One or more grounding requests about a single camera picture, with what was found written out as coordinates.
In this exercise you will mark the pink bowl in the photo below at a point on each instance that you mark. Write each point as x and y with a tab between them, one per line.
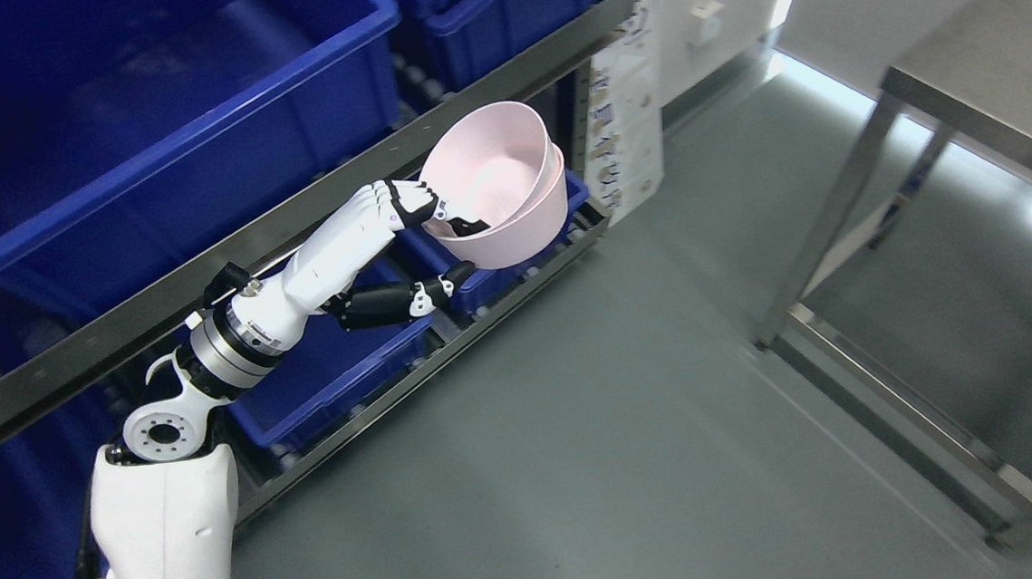
523	236
487	167

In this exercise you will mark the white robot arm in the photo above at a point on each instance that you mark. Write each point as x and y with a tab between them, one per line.
163	503

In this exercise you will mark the large blue bin upper left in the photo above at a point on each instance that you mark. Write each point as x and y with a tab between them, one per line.
134	134

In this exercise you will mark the blue bin lower centre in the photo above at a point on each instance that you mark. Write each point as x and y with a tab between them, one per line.
320	381

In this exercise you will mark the metal shelf rack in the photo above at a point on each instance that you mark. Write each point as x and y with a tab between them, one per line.
84	357

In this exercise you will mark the white wall switch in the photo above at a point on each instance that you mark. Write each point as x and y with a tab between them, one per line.
705	22

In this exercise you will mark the white sign with blue text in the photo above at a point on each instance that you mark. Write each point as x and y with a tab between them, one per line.
623	164

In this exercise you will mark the blue bin lower right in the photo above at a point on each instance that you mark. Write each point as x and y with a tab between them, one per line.
422	257

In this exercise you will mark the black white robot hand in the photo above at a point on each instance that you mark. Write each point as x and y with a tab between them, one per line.
341	252

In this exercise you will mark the stainless steel table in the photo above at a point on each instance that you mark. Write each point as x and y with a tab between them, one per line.
972	76

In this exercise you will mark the blue bin lower left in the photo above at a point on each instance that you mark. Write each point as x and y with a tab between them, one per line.
6	534

